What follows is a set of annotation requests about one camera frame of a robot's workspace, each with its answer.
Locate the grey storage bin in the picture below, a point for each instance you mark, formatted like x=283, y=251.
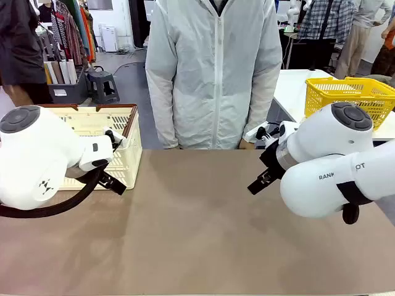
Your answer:
x=71, y=92

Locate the white air purifier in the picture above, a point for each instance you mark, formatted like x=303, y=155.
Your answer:
x=109, y=38

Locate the person in camouflage trousers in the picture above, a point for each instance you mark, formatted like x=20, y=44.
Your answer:
x=384, y=58

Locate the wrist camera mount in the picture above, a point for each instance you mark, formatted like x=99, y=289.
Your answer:
x=268, y=135
x=108, y=134

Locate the grey plastic stool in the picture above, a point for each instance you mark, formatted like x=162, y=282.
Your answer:
x=102, y=77

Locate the person in white jacket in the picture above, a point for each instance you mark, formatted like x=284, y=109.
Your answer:
x=213, y=77

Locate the person in dark grey shirt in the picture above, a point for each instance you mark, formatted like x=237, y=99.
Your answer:
x=18, y=46

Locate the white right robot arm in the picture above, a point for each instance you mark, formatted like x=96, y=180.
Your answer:
x=324, y=142

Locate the yellow paper roll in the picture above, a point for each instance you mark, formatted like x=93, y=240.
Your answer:
x=47, y=74

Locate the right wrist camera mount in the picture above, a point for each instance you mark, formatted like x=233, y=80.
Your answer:
x=268, y=135

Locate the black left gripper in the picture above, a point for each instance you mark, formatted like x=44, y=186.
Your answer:
x=106, y=178

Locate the cream basket with brown rim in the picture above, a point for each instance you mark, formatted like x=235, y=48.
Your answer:
x=129, y=160

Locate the white paper roll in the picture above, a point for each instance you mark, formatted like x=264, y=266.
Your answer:
x=72, y=72
x=64, y=72

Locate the yellow plastic basket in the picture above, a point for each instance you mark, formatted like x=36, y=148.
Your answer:
x=321, y=95

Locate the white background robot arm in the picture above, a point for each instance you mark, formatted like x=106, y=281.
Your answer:
x=291, y=12

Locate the brown paper roll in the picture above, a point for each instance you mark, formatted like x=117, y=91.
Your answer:
x=57, y=72

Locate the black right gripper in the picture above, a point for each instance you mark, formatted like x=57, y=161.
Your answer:
x=273, y=160

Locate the person in plaid shirt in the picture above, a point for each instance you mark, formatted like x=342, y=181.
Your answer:
x=327, y=21

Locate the person left hand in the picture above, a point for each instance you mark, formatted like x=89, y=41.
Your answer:
x=247, y=145

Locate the orange garment on rack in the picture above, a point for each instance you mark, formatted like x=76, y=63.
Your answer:
x=88, y=31

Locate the person in beige trousers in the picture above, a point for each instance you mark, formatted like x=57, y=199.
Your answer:
x=355, y=40

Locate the white side table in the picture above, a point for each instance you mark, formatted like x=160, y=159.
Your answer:
x=290, y=89

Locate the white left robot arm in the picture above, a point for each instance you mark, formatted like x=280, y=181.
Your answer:
x=31, y=160

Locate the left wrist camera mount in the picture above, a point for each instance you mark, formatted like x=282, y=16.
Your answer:
x=108, y=134

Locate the plaid shirt on rack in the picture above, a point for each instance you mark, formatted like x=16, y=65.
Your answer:
x=69, y=34

